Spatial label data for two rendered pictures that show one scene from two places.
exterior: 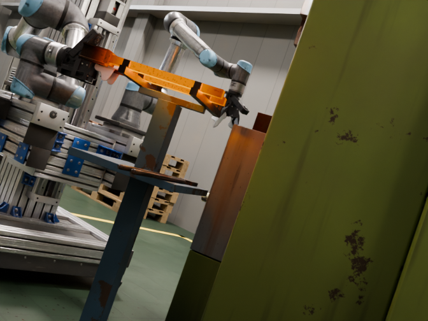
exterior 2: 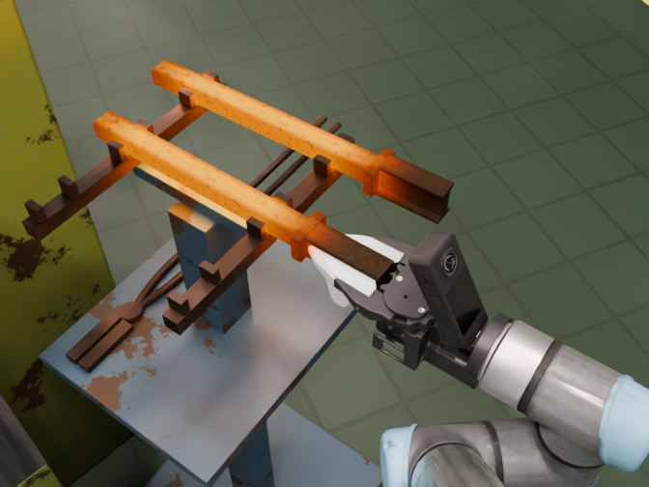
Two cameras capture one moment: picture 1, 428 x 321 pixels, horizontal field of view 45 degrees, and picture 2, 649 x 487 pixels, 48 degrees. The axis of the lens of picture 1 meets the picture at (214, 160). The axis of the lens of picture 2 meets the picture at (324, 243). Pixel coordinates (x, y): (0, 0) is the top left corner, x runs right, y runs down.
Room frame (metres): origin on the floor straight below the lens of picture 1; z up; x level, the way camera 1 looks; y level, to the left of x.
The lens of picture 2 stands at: (1.98, 0.54, 1.51)
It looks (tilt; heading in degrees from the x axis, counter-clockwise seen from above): 49 degrees down; 203
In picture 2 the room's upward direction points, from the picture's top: straight up
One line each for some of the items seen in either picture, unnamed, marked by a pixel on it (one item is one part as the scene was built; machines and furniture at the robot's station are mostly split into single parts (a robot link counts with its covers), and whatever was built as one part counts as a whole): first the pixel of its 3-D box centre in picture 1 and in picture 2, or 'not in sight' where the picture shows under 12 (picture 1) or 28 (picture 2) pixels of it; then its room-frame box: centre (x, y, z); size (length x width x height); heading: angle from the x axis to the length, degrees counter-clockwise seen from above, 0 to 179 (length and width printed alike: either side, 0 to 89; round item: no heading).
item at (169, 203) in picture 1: (130, 175); not in sight; (6.10, 0.89, 0.39); 1.09 x 0.77 x 0.77; 46
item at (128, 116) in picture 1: (127, 115); not in sight; (2.62, 0.49, 0.87); 0.15 x 0.15 x 0.10
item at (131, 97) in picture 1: (136, 95); not in sight; (2.63, 0.49, 0.98); 0.13 x 0.12 x 0.14; 144
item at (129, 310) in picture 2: (165, 177); (223, 224); (1.35, 0.10, 0.68); 0.60 x 0.04 x 0.01; 168
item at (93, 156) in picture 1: (145, 174); (222, 313); (1.49, 0.18, 0.67); 0.40 x 0.30 x 0.02; 167
